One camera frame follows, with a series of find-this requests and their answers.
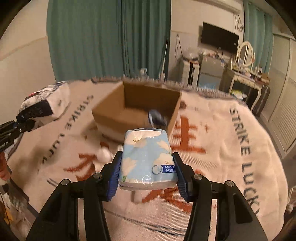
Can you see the white vanity table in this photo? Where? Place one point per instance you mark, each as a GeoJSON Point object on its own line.
{"type": "Point", "coordinates": [252, 92]}

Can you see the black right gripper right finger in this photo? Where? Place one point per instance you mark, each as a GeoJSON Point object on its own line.
{"type": "Point", "coordinates": [235, 218]}

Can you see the green curtain left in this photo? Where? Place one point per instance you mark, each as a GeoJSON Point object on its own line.
{"type": "Point", "coordinates": [108, 38]}

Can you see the white oval vanity mirror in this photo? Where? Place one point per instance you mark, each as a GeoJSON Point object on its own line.
{"type": "Point", "coordinates": [245, 54]}

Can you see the green curtain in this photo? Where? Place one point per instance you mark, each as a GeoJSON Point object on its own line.
{"type": "Point", "coordinates": [108, 38]}
{"type": "Point", "coordinates": [258, 30]}

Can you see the white air conditioner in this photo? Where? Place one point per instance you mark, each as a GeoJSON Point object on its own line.
{"type": "Point", "coordinates": [229, 5]}

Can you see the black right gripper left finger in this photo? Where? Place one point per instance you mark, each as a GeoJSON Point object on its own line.
{"type": "Point", "coordinates": [58, 219]}

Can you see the blue floral tissue pack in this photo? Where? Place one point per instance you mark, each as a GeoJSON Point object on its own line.
{"type": "Point", "coordinates": [147, 162]}

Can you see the black wall television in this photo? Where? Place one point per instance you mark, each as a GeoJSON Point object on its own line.
{"type": "Point", "coordinates": [219, 38]}

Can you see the floral black-white tissue pack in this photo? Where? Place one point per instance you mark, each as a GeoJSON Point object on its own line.
{"type": "Point", "coordinates": [45, 105]}

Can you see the green curtain right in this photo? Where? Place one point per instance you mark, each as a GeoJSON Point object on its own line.
{"type": "Point", "coordinates": [258, 30]}

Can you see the white soft cloth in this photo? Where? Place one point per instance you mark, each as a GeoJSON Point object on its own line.
{"type": "Point", "coordinates": [104, 155]}

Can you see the white drawer cabinet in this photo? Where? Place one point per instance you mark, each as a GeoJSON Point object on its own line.
{"type": "Point", "coordinates": [189, 72]}

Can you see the cream blanket with lettering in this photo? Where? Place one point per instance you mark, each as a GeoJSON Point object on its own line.
{"type": "Point", "coordinates": [216, 135]}

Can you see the brown cardboard box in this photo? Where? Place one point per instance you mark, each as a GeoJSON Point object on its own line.
{"type": "Point", "coordinates": [127, 106]}

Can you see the operator left hand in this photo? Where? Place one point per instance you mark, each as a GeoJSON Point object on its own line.
{"type": "Point", "coordinates": [4, 172]}

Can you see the grey mini fridge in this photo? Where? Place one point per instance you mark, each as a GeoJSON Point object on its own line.
{"type": "Point", "coordinates": [210, 74]}

